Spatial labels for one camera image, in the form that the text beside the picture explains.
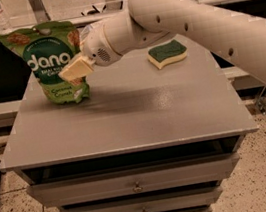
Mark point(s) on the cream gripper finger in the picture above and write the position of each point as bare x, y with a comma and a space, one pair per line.
79, 66

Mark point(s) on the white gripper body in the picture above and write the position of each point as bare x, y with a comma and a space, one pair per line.
96, 48

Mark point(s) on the green Dang rice chip bag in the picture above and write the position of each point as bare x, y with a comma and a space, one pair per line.
47, 48

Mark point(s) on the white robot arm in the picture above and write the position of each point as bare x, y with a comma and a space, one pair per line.
236, 37

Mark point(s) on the green and yellow sponge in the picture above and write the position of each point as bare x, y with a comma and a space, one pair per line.
166, 54

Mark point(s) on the grey drawer cabinet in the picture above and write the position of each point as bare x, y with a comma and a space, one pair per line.
137, 116

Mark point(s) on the top grey drawer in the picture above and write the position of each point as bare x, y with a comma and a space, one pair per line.
133, 181

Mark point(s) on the middle grey drawer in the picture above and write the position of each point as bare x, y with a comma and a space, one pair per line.
187, 198

